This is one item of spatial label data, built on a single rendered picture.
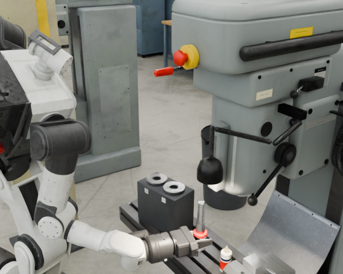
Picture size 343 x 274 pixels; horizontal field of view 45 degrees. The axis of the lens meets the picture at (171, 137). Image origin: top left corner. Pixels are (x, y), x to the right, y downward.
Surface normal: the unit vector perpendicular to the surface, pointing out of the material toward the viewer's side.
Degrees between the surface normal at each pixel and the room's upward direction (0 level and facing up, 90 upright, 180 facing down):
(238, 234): 0
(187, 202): 90
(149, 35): 90
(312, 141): 90
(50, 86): 35
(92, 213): 0
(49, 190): 90
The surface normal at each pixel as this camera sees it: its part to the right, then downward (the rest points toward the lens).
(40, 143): -0.68, 0.14
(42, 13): 0.58, 0.33
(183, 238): 0.01, -0.91
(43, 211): -0.21, 0.39
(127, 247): 0.17, -0.62
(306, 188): -0.81, 0.24
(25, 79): 0.46, -0.61
